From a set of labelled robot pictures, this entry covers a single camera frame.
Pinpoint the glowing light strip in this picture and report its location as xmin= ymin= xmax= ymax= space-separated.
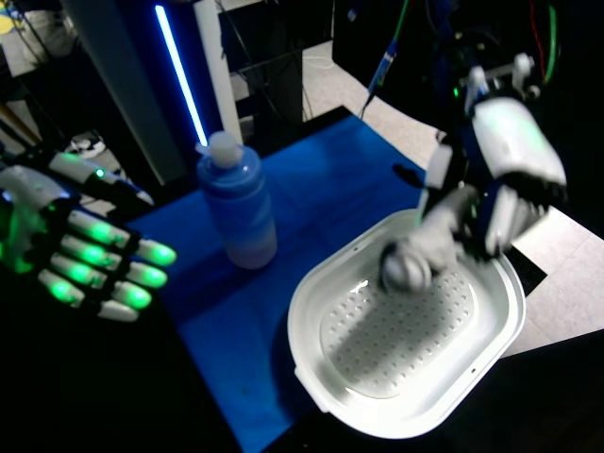
xmin=154 ymin=4 xmax=210 ymax=148

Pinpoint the white plastic basin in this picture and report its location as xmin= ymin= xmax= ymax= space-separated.
xmin=286 ymin=210 xmax=528 ymax=433

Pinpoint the grey umbrella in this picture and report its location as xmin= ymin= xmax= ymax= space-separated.
xmin=379 ymin=186 xmax=480 ymax=293

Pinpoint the yellow blue printed sheet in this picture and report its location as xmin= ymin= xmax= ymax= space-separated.
xmin=0 ymin=7 xmax=25 ymax=35

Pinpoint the grey column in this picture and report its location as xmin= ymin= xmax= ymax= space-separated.
xmin=60 ymin=0 xmax=188 ymax=188

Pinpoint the white perforated drain plate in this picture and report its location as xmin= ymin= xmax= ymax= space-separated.
xmin=319 ymin=266 xmax=478 ymax=401

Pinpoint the white sneaker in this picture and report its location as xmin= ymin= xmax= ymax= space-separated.
xmin=70 ymin=133 xmax=108 ymax=159

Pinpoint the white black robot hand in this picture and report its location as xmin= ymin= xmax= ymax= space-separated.
xmin=393 ymin=95 xmax=569 ymax=260
xmin=0 ymin=152 xmax=179 ymax=324

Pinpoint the blue bottle with white cap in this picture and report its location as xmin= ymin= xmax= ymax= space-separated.
xmin=195 ymin=130 xmax=279 ymax=271

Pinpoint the black metal stand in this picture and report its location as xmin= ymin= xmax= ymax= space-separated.
xmin=219 ymin=0 xmax=312 ymax=126

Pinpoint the table cloth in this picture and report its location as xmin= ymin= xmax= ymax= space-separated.
xmin=125 ymin=115 xmax=438 ymax=453

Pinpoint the white column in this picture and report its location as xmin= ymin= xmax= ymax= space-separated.
xmin=195 ymin=0 xmax=244 ymax=147

